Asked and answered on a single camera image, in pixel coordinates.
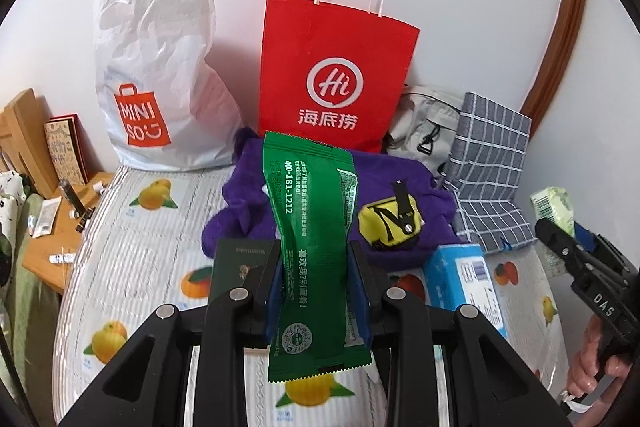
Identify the brown patterned book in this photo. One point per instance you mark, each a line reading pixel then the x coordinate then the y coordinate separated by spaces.
pixel 65 147

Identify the wooden door frame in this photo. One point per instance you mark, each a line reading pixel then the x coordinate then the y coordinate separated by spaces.
pixel 570 32

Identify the green snack packet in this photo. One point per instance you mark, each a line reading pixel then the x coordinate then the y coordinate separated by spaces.
pixel 315 232

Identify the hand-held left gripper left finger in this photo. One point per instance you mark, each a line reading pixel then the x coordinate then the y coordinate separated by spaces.
pixel 275 287

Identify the light green packet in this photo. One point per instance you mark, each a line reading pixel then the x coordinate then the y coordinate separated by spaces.
pixel 552 204

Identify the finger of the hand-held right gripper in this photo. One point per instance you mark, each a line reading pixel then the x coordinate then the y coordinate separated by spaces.
pixel 589 239
pixel 555 237

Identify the white plastic shopping bag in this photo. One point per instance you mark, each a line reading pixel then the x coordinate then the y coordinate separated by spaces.
pixel 150 47

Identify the yellow pouch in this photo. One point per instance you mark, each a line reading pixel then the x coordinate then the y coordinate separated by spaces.
pixel 375 222

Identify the dark green box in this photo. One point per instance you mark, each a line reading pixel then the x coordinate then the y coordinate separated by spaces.
pixel 230 262

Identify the grey checked cloth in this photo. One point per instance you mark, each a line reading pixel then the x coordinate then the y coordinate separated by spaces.
pixel 490 142

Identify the wooden board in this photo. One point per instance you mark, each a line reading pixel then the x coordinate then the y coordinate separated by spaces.
pixel 25 127

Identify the purple towel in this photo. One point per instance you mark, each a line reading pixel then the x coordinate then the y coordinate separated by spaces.
pixel 380 177

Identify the light grey backpack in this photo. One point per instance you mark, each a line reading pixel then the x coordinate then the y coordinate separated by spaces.
pixel 425 107

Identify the person's right hand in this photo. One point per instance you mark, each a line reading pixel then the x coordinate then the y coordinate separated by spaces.
pixel 585 367

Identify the wooden bedside table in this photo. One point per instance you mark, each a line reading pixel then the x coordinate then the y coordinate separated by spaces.
pixel 50 252

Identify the blue tissue box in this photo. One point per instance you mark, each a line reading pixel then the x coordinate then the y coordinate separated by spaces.
pixel 450 277

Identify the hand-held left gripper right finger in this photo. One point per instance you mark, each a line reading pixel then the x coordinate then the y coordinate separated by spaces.
pixel 360 287

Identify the black stick tool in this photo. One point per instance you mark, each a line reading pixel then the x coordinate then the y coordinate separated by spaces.
pixel 75 204

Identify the small white tube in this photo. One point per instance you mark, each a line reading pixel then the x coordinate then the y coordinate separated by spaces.
pixel 62 257

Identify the orange printed bed sheet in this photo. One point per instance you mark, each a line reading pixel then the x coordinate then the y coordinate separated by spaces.
pixel 140 247

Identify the green blanket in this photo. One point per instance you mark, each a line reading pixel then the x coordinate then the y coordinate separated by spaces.
pixel 25 307

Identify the red paper bag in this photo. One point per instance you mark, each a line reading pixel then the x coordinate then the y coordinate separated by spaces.
pixel 340 32

